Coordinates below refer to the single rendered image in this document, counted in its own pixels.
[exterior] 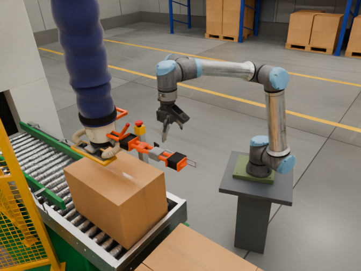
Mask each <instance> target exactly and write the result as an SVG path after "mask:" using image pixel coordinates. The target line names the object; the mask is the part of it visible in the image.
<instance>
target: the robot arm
mask: <svg viewBox="0 0 361 271"><path fill-rule="evenodd" d="M201 75H205V76H219V77H233V78H241V79H242V80H244V81H248V82H255V83H259V84H262V85H264V92H265V105H266V117H267V124H268V136H265V135H258V136H255V137H253V138H251V140H250V150H249V161H248V163H247V165H246V171H247V173H248V174H249V175H251V176H254V177H267V176H269V175H271V173H272V169H273V170H275V171H276V172H278V173H280V174H287V173H288V172H290V171H291V170H292V168H293V167H294V165H295V163H296V157H295V156H294V155H292V154H291V153H290V147H289V145H288V144H287V140H286V114H285V88H286V86H287V85H288V84H287V83H288V82H289V75H288V72H287V71H286V70H285V69H283V68H281V67H276V66H271V65H267V64H264V63H259V62H252V61H246V62H244V63H237V62H228V61H219V60H209V59H200V58H190V57H187V56H180V55H176V54H169V55H167V56H166V58H165V59H164V61H161V62H159V63H158V64H157V65H156V78H157V89H158V99H157V100H158V101H160V106H161V107H160V108H158V110H157V111H156V115H157V120H158V121H160V122H161V123H163V124H162V127H160V128H158V129H157V133H159V134H160V135H161V136H162V142H165V141H166V139H167V135H168V131H169V129H170V126H169V123H170V124H173V122H175V123H177V124H178V125H179V127H180V129H181V130H182V129H183V124H184V123H186V122H187V121H189V119H190V117H189V116H188V115H187V114H186V113H185V112H184V111H183V110H181V109H180V108H179V107H178V106H177V105H176V104H175V103H174V102H175V101H176V99H177V97H178V93H177V83H179V82H183V81H187V80H191V79H196V78H198V77H201Z"/></svg>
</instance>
